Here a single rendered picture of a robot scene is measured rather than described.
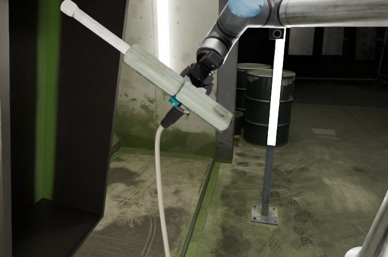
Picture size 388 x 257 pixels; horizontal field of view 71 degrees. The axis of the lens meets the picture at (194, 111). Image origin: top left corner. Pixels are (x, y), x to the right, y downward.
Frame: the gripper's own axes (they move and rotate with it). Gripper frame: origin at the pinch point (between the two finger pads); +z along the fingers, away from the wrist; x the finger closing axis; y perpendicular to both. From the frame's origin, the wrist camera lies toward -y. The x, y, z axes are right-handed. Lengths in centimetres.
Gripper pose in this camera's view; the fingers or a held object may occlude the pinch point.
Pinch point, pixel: (183, 103)
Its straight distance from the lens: 70.6
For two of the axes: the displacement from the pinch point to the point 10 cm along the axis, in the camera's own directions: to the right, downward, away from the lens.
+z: -4.0, 7.3, -5.5
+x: -8.1, -5.7, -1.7
